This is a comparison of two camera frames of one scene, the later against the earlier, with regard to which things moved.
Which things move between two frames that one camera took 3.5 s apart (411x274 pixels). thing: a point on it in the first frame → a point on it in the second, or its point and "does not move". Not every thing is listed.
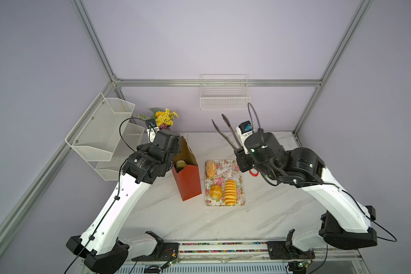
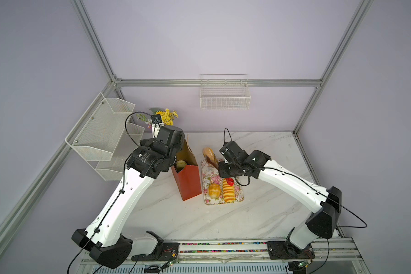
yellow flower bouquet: (164, 117) does not move
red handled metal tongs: (228, 141) → (230, 181)
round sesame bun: (210, 168) → (210, 157)
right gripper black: (242, 158) → (223, 169)
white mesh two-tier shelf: (107, 137) does not move
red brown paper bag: (185, 172) does not move
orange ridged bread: (180, 165) does not move
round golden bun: (216, 192) does not move
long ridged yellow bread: (230, 192) does not move
